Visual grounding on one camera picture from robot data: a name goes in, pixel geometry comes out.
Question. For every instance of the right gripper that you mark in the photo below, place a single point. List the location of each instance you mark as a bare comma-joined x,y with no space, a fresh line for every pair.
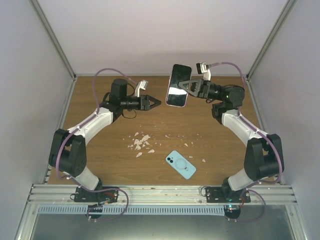
200,87

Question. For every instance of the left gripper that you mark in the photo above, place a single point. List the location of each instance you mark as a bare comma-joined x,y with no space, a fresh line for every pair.
144,104

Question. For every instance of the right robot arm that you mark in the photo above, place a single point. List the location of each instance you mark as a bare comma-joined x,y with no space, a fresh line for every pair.
264,154

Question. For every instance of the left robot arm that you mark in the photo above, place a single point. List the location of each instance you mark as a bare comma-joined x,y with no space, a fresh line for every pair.
68,153

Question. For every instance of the light blue cased phone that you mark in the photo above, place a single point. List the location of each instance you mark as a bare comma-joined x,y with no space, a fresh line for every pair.
180,164

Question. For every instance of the white debris pile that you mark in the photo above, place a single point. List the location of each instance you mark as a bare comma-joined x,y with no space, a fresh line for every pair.
141,143

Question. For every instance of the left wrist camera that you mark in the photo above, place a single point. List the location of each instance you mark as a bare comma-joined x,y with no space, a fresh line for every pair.
141,86

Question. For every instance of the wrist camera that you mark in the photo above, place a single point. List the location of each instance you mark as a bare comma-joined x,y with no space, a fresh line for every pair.
141,86
204,69

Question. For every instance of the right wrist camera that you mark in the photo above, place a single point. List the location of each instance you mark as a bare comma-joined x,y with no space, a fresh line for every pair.
204,69

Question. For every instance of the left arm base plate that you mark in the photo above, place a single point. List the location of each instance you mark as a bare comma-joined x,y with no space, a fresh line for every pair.
107,196

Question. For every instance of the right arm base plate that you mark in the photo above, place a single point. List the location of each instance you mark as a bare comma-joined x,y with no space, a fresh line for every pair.
217,194

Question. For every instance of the right aluminium frame post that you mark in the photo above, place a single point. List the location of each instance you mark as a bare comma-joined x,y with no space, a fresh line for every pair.
285,12

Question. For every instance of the aluminium frame post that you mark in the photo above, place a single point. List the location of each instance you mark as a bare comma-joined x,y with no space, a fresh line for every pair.
285,12
52,36

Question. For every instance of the aluminium front rail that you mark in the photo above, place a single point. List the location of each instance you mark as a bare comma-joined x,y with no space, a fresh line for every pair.
162,194

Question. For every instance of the left aluminium frame post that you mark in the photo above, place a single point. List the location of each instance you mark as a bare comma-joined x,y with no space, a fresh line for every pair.
52,36

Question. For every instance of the slotted cable duct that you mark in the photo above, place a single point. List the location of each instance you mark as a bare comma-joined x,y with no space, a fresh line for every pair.
196,210

